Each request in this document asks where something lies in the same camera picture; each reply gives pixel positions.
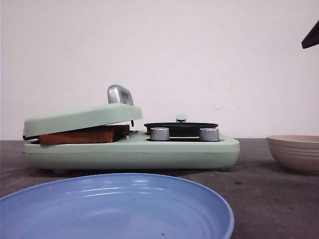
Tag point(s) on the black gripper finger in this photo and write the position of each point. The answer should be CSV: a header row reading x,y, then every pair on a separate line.
x,y
312,38

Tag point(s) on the beige ribbed bowl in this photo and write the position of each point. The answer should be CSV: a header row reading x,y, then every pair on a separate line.
x,y
299,153

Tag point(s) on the mint green sandwich maker lid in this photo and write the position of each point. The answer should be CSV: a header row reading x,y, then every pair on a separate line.
x,y
120,108

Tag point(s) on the white bread slice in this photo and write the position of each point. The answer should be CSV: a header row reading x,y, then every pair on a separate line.
x,y
98,134

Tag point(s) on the mint green breakfast maker base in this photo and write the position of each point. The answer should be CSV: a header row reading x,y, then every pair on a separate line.
x,y
136,151

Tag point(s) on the right silver control knob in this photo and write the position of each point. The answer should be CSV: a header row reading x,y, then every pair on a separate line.
x,y
209,134

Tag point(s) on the silver control knob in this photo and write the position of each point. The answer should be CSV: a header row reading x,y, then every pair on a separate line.
x,y
159,134
209,134

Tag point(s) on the black round frying pan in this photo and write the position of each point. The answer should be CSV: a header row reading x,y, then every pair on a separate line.
x,y
181,128

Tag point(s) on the left silver control knob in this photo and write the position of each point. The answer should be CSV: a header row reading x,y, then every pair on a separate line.
x,y
159,134

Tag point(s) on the blue plastic plate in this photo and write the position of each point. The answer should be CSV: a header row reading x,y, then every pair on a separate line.
x,y
116,206

